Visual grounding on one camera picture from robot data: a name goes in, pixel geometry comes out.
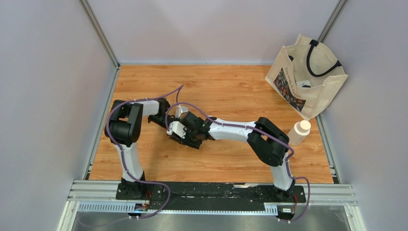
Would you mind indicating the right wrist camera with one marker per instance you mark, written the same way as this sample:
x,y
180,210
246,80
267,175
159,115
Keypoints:
x,y
176,128

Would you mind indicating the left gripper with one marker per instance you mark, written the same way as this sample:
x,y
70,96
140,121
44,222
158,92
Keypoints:
x,y
177,119

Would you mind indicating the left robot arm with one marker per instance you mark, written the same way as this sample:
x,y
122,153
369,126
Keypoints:
x,y
123,128

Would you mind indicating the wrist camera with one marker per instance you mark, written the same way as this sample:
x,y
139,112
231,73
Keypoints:
x,y
181,111
176,128

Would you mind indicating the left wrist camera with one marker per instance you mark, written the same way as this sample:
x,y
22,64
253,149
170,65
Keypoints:
x,y
181,111

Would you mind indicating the white plastic bottle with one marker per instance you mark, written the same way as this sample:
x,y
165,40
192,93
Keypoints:
x,y
299,132

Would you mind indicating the beige canvas tote bag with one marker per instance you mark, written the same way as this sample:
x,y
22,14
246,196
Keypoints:
x,y
307,75

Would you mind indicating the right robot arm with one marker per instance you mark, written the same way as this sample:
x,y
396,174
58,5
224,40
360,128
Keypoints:
x,y
268,142

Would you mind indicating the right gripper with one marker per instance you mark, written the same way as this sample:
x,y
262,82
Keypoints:
x,y
187,141

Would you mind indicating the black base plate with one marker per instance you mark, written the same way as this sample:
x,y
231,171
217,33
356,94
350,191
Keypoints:
x,y
211,196

